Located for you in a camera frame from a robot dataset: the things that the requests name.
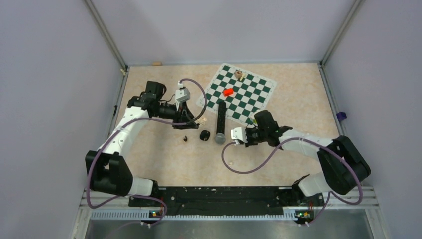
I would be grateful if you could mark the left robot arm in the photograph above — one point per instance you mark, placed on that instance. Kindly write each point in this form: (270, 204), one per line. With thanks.
(107, 169)

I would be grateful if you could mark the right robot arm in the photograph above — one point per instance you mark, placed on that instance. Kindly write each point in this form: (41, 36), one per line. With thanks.
(343, 166)

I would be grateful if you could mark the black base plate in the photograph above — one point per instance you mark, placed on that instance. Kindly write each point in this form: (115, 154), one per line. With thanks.
(233, 201)

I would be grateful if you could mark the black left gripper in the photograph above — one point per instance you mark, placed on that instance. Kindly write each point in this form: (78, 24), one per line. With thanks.
(183, 114)

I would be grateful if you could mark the green white chessboard mat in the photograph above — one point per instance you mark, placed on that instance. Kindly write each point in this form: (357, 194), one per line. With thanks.
(250, 95)

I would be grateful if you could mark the red toy brick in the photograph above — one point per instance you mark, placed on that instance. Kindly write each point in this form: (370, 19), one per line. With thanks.
(227, 92)

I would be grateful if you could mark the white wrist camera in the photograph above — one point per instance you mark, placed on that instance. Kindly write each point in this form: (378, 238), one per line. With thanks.
(182, 95)
(238, 135)

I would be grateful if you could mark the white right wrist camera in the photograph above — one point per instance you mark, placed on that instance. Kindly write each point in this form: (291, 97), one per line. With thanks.
(238, 135)

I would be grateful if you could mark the purple object outside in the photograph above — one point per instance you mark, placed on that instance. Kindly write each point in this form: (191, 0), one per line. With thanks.
(341, 116)

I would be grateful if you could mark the black earbud case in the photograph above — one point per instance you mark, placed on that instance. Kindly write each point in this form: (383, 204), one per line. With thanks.
(204, 135)

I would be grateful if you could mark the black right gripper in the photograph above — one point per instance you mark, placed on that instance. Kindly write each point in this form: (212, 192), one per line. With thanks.
(249, 143)

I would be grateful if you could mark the wooden letter cube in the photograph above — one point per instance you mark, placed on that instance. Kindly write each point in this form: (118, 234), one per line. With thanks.
(238, 74)

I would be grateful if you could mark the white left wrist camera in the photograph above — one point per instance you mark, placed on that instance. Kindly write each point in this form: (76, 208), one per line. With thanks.
(182, 95)

